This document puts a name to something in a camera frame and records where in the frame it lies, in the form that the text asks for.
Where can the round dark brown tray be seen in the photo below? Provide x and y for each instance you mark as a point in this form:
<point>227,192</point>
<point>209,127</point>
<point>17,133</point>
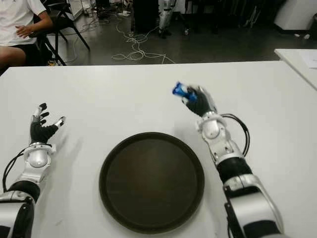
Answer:
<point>151,183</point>

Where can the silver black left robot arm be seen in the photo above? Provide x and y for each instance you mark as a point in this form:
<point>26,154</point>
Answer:
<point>15,210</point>

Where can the small white floor object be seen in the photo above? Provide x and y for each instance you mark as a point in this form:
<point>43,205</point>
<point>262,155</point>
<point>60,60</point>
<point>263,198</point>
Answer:
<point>303,36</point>

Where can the silver humanoid robot legs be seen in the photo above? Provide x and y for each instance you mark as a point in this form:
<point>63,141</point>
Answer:
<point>165,17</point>

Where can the white paper sheet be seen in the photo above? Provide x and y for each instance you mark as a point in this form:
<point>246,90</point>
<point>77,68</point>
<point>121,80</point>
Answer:
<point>310,60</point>

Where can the blue Oreo cookie pack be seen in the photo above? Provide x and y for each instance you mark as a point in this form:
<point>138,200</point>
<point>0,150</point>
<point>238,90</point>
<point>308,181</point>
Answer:
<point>178,90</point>

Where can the white cabinet with black base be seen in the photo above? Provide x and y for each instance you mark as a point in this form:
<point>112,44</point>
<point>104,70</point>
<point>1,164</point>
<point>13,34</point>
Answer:
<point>294,12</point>

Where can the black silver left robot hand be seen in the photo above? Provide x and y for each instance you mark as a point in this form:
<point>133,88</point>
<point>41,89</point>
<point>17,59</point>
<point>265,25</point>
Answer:
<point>39,131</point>

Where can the white side table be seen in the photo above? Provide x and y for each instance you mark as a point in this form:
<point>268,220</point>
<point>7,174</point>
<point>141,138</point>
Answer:
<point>294,62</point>

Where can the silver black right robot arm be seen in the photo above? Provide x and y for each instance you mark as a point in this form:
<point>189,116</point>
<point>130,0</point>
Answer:
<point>247,198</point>

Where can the white power strip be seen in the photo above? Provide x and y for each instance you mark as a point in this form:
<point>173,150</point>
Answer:
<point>123,13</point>

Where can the black folding chair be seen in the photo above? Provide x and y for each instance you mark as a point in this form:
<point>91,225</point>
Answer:
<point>63,21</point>

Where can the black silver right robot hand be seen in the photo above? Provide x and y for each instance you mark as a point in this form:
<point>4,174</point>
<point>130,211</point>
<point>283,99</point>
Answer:
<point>201,105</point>

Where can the seated person in white shirt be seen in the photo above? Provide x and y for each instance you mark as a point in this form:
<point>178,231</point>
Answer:
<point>15,17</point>

